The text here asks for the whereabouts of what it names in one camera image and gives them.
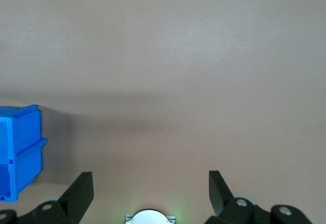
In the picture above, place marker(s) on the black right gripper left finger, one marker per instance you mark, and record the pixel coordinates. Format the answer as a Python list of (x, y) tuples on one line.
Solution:
[(74, 198)]

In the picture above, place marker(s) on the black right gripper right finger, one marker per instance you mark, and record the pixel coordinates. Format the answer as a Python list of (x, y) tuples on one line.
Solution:
[(221, 198)]

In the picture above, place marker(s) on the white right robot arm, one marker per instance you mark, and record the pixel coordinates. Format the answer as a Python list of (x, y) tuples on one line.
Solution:
[(150, 217)]

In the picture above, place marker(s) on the blue plastic storage bin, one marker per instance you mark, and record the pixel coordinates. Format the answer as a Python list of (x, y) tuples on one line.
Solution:
[(23, 152)]

